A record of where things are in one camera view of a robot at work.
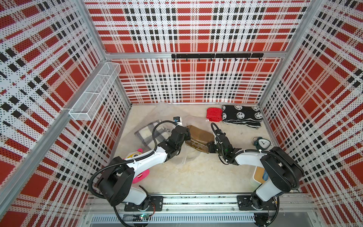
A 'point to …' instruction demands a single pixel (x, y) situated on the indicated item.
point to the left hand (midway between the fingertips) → (188, 127)
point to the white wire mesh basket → (87, 106)
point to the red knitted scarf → (214, 114)
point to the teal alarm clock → (261, 143)
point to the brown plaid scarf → (200, 139)
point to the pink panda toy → (140, 176)
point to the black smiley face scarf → (251, 116)
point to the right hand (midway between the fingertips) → (209, 143)
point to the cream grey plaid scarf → (162, 130)
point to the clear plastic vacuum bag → (187, 156)
